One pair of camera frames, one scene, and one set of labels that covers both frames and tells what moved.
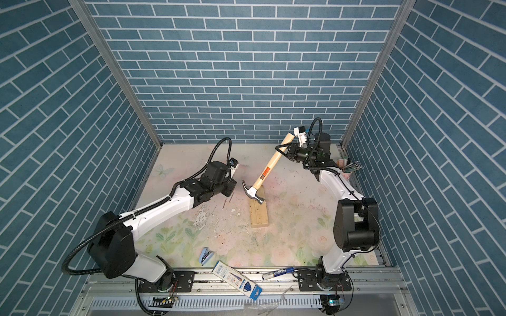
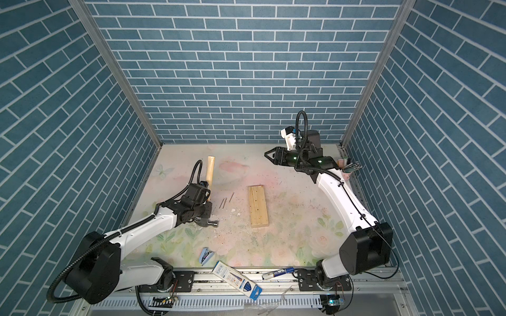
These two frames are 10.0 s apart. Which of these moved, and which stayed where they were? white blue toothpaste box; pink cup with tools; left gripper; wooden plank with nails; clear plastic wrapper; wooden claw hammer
Moved: left gripper; wooden claw hammer
Stayed: wooden plank with nails; pink cup with tools; clear plastic wrapper; white blue toothpaste box
